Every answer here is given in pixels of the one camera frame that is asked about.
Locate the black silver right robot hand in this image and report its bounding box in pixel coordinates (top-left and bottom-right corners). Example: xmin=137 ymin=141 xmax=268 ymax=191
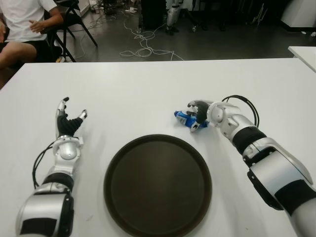
xmin=187 ymin=99 xmax=215 ymax=133

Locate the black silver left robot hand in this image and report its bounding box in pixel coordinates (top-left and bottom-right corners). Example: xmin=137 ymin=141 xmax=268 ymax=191
xmin=55 ymin=97 xmax=88 ymax=138

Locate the blue Oreo cookie packet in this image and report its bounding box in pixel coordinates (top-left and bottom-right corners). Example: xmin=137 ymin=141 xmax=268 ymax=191
xmin=173 ymin=110 xmax=209 ymax=129

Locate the round dark brown tray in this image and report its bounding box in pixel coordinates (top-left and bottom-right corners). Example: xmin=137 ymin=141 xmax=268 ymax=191
xmin=103 ymin=134 xmax=213 ymax=237

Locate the silver humanoid robot leg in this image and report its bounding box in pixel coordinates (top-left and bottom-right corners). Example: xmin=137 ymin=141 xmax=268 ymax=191
xmin=165 ymin=0 xmax=182 ymax=34

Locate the black folding chair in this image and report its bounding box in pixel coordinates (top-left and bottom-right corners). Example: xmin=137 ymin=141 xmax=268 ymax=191
xmin=43 ymin=0 xmax=99 ymax=62

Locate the black cabinet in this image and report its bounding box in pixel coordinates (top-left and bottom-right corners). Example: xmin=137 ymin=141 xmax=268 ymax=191
xmin=140 ymin=0 xmax=168 ymax=30

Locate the seated person in white shirt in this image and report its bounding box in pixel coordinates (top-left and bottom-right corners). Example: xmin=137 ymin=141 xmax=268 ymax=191
xmin=0 ymin=0 xmax=65 ymax=69

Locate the white side table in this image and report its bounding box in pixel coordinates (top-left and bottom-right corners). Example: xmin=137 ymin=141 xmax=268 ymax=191
xmin=288 ymin=45 xmax=316 ymax=74

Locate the white machine base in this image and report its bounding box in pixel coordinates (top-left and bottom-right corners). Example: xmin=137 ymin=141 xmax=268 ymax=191
xmin=281 ymin=0 xmax=316 ymax=28

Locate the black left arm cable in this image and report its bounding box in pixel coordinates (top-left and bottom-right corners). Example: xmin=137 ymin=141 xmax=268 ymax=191
xmin=33 ymin=143 xmax=54 ymax=189

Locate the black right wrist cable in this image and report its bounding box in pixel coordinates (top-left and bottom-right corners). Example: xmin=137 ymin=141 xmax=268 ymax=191
xmin=221 ymin=94 xmax=260 ymax=129

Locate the white cable on floor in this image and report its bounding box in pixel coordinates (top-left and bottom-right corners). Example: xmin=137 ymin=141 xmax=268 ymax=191
xmin=119 ymin=7 xmax=186 ymax=61

